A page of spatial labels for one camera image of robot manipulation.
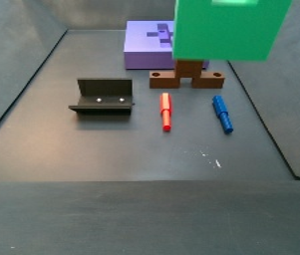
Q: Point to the purple slotted board block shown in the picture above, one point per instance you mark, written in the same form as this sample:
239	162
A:
148	45

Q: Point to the blue peg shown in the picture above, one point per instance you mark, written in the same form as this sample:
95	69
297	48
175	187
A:
222	113

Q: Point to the green U-shaped block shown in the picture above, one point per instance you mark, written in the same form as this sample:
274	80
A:
227	29

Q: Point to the red peg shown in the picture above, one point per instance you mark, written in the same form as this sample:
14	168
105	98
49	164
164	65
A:
166	111

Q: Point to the brown bridge-shaped block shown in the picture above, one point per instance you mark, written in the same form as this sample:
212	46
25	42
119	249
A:
187	70

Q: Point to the black angled bracket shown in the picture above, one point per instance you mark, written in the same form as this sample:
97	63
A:
105	96

